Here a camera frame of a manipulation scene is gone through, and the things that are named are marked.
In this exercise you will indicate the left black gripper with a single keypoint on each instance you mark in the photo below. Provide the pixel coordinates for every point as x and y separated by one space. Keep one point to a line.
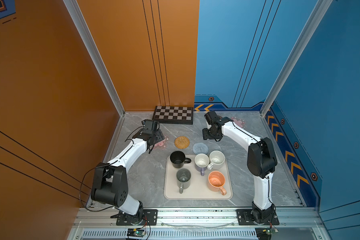
159 135

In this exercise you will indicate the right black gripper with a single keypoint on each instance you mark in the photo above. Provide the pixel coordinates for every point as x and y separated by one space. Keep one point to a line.
205 136

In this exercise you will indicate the pink flower coaster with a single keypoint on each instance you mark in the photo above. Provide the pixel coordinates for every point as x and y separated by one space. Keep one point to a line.
239 122
162 144

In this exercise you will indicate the blue woven round coaster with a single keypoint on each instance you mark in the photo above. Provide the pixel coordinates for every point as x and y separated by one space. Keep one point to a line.
200 148

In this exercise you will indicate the woven rattan round coaster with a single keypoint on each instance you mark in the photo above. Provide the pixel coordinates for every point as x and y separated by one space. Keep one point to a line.
182 142

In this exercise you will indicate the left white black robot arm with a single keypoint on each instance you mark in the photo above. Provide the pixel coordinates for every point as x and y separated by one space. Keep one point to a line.
110 183

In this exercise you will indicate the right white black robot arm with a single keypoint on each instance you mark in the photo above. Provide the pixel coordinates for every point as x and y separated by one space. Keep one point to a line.
261 162

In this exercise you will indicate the cream white mug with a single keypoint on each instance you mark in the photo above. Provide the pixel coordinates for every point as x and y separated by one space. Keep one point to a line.
217 159

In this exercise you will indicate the black white chessboard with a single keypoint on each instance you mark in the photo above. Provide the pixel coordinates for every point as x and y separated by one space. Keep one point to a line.
173 115

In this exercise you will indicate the black mug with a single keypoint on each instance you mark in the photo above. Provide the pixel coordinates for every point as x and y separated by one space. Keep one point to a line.
178 159

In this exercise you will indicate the beige rectangular serving tray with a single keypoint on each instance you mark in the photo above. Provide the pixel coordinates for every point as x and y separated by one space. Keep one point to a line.
198 190

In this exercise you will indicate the orange peach mug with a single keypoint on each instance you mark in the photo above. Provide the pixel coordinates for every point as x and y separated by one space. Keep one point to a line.
216 182

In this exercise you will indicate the grey green mug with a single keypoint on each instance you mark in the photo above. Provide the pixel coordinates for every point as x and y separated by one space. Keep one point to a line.
183 177

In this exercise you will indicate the left green circuit board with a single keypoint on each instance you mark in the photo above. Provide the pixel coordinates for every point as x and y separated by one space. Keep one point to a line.
136 233

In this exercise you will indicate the green circuit board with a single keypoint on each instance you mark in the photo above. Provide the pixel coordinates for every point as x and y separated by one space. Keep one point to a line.
136 233
270 231

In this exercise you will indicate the right green circuit board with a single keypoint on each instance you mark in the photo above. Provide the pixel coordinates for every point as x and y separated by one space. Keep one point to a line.
270 231

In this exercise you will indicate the white mug purple handle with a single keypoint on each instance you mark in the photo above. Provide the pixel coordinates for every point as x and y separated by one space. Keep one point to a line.
201 163

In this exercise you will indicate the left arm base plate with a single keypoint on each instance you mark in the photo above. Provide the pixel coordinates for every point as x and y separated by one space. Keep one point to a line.
150 215

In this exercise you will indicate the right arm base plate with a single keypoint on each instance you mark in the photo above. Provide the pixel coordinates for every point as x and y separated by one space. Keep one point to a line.
246 218

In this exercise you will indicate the aluminium front frame rail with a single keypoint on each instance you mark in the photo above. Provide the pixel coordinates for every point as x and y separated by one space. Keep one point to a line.
212 223

